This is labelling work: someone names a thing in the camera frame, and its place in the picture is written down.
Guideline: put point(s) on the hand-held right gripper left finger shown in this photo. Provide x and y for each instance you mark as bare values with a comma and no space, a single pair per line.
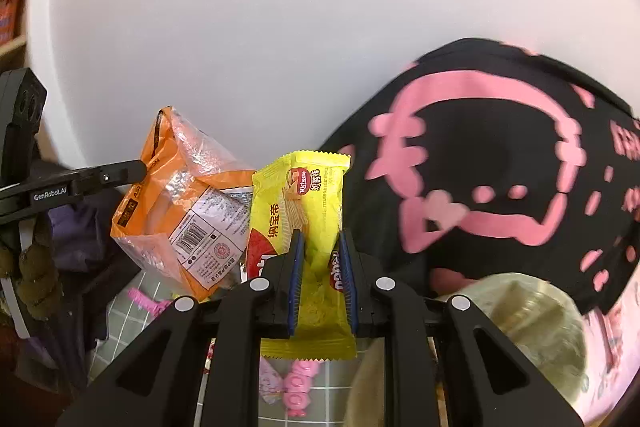
296,279

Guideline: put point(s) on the orange box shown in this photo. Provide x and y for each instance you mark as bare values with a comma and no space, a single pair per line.
12,2

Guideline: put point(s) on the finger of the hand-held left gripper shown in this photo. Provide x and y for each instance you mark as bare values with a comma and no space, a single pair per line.
120,172

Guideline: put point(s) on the pink printed bedsheet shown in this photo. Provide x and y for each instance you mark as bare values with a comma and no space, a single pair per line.
615,357

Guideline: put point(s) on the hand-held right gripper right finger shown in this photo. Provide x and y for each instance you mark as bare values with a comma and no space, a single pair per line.
348,279

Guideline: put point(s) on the dark purple cloth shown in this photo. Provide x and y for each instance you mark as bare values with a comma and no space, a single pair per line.
85,232

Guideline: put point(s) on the orange snack bag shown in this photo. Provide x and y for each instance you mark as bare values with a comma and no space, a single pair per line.
165,192

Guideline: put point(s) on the green grid mat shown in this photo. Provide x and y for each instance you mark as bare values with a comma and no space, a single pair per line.
125,332

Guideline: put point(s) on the person's left hand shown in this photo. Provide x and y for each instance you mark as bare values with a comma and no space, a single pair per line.
37,272

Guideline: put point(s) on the yellow wafer packet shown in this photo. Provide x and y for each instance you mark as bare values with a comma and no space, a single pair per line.
320,207

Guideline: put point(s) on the small pink wrapper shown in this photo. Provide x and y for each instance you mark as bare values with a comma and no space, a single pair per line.
145,302

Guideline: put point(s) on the pale yellow plastic bag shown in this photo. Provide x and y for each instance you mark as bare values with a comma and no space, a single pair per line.
525,322

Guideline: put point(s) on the black shirt with pink print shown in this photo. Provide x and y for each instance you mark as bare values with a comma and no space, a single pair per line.
475,147

